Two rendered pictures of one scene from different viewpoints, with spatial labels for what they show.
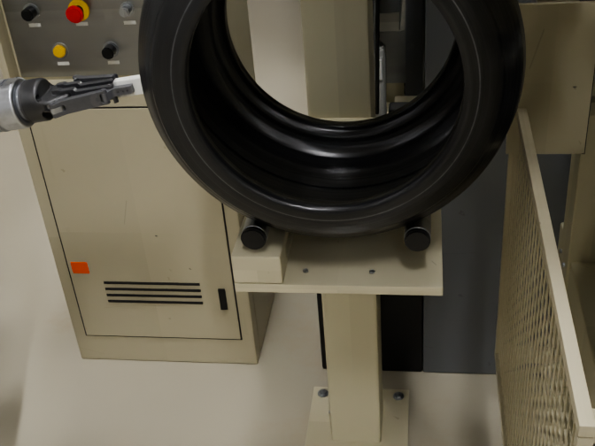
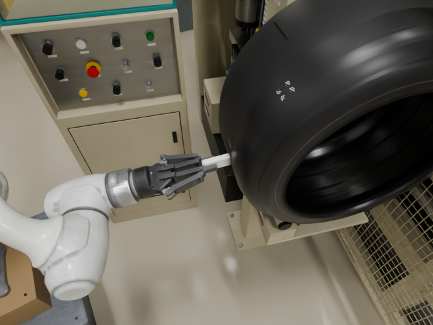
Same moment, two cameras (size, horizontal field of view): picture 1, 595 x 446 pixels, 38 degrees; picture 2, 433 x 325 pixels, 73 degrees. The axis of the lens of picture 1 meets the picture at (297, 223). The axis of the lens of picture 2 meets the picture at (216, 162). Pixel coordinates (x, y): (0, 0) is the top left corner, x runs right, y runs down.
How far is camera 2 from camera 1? 1.03 m
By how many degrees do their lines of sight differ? 25
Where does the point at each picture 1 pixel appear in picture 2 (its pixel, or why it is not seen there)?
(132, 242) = not seen: hidden behind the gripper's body
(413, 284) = (354, 221)
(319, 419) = (235, 229)
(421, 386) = not seen: hidden behind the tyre
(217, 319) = (180, 196)
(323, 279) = (310, 227)
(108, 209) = (124, 166)
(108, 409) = (139, 248)
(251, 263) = (279, 235)
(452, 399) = not seen: hidden behind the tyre
